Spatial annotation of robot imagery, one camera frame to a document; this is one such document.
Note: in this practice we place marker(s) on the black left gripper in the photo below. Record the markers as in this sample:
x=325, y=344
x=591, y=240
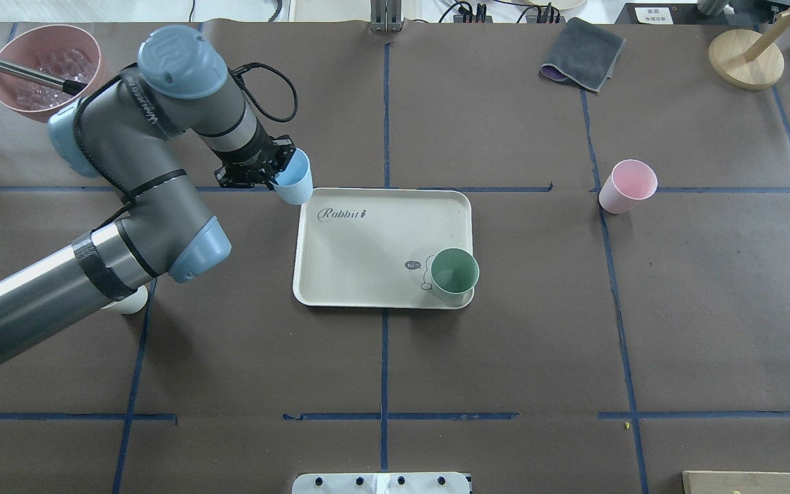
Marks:
x=252, y=155

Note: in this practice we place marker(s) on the blue cup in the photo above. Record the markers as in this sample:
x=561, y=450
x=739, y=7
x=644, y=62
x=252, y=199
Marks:
x=295, y=183

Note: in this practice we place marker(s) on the green cup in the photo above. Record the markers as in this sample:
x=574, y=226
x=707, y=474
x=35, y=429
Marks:
x=453, y=274

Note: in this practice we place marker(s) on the pink cup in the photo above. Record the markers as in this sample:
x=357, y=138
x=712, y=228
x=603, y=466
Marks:
x=630, y=183

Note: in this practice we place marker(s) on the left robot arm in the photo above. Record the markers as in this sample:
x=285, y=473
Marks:
x=122, y=132

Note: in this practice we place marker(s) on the cream rabbit tray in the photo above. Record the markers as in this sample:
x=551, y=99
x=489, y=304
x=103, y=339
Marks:
x=359, y=247

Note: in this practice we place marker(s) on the cream yellow cup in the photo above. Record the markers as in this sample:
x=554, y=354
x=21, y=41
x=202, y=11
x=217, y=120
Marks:
x=131, y=304

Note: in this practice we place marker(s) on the clear ice cubes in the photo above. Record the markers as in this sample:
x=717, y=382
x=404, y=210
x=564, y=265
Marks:
x=69, y=63

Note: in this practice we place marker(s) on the large pink bowl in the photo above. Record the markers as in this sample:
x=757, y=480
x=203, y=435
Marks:
x=24, y=49

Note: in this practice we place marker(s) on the black power strip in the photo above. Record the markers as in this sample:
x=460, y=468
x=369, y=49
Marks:
x=467, y=13

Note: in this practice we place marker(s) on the grey folded cloth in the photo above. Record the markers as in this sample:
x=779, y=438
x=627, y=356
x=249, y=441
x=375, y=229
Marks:
x=583, y=56

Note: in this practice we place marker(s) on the metal tongs black tip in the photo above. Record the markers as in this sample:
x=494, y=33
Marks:
x=69, y=87

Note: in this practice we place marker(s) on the wooden cup stand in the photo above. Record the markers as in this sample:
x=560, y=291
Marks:
x=750, y=60

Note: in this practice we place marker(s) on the wooden cutting board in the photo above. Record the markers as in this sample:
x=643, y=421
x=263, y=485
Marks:
x=711, y=481

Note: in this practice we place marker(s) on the aluminium camera post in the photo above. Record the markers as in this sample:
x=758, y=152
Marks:
x=386, y=15

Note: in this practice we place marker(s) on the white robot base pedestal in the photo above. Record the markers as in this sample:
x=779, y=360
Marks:
x=384, y=482

